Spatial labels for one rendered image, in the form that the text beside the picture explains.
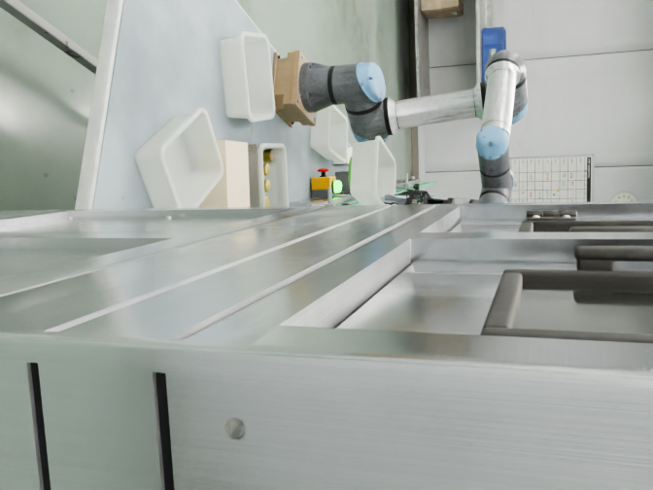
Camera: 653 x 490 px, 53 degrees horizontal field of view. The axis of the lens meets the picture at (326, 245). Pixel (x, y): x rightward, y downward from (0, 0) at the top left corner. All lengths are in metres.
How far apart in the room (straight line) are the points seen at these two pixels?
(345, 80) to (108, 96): 0.84
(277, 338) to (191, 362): 0.04
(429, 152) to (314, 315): 7.53
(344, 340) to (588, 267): 0.28
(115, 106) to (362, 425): 1.16
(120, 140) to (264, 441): 1.13
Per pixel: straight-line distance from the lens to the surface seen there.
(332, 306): 0.36
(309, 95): 2.01
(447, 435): 0.23
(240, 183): 1.62
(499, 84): 1.84
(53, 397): 0.30
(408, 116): 2.04
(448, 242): 0.55
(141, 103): 1.42
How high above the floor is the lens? 1.54
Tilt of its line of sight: 19 degrees down
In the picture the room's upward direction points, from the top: 90 degrees clockwise
